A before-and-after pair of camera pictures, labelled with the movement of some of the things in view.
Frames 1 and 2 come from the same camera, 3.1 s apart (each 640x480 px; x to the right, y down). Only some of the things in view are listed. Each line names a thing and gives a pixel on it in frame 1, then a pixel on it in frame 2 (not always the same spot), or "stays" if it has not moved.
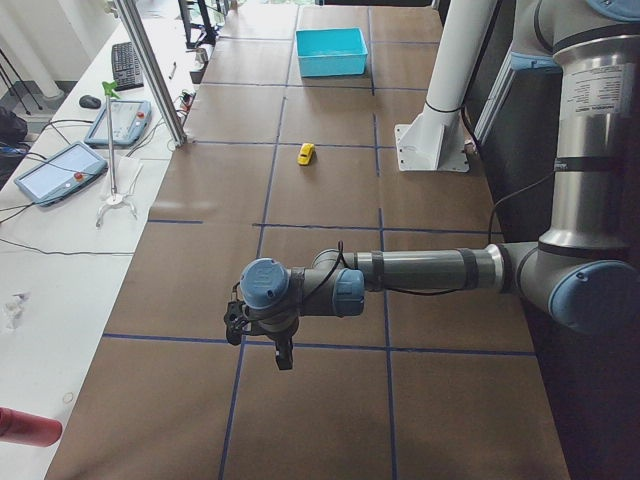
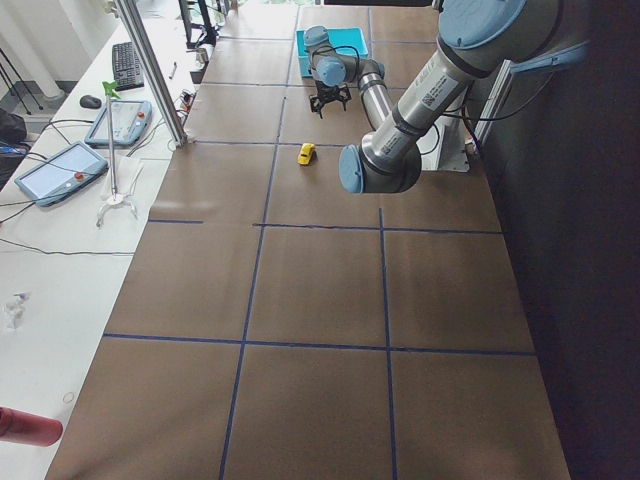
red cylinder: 28,428 stays
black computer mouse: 88,101 stays
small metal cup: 201,55 stays
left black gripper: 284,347 -> 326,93
